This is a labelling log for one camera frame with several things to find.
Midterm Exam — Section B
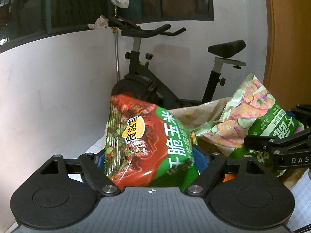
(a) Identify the light green veggie ring bag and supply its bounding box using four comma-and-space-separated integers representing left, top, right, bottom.
195, 73, 305, 169

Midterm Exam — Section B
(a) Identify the brown cardboard box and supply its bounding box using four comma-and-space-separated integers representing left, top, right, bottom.
167, 97, 307, 183

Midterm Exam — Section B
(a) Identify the crumpled white tissue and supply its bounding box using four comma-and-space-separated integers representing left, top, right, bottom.
87, 15, 109, 30

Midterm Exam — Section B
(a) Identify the white plastic bag on pole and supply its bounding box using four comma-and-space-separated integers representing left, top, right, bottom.
111, 0, 130, 9

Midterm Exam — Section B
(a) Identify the dark window frame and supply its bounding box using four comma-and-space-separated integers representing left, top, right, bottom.
1, 0, 214, 52

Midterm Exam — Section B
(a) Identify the green red corn snack bag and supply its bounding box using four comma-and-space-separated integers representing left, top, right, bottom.
104, 94, 199, 190

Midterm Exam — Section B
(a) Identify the black exercise bike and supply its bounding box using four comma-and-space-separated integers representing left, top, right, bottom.
107, 16, 247, 110

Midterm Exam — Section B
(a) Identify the orange wooden wardrobe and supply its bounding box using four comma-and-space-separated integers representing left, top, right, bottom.
264, 0, 310, 110

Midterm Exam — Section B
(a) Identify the metal pole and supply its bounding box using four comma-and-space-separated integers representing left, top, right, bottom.
113, 7, 120, 83

